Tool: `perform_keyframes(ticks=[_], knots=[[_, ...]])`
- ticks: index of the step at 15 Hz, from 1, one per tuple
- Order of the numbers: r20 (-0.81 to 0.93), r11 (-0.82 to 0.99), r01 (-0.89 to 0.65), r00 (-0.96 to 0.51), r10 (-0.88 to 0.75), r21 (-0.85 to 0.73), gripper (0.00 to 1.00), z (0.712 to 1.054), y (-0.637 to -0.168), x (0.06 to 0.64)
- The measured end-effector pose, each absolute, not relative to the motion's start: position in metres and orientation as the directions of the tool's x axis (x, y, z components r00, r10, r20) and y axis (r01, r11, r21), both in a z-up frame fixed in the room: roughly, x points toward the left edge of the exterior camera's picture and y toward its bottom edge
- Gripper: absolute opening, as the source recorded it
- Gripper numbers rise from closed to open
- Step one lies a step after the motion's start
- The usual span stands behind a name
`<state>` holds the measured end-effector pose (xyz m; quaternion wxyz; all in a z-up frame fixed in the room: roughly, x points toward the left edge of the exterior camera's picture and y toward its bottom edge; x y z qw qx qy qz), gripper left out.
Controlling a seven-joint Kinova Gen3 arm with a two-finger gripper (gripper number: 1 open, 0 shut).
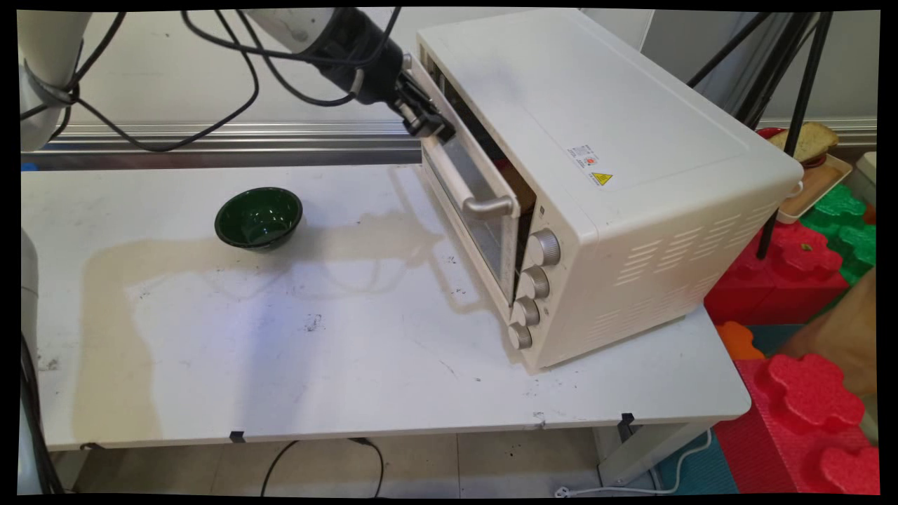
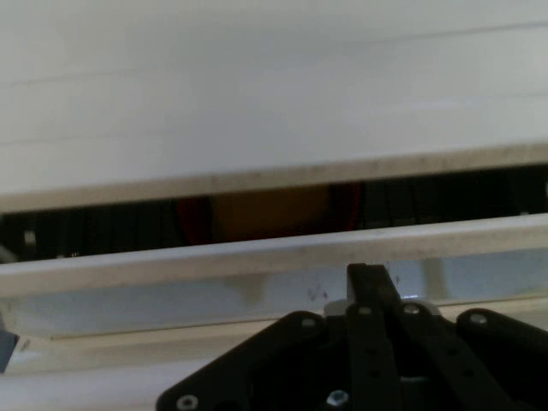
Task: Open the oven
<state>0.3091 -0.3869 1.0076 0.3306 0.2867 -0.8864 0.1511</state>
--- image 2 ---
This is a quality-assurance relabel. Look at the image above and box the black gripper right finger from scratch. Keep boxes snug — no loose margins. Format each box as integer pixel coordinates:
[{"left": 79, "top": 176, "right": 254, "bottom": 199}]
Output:
[{"left": 399, "top": 301, "right": 548, "bottom": 411}]

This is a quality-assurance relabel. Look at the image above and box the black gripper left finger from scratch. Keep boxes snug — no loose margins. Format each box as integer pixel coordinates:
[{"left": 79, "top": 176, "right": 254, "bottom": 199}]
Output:
[{"left": 155, "top": 262, "right": 404, "bottom": 411}]

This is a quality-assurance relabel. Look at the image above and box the red and orange dish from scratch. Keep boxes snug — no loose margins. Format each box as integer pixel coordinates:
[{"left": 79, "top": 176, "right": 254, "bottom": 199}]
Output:
[{"left": 176, "top": 182, "right": 366, "bottom": 246}]

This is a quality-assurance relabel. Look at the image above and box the cream toaster oven body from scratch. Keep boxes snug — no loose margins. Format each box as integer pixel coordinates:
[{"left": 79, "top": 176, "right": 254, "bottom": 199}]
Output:
[{"left": 0, "top": 0, "right": 548, "bottom": 263}]

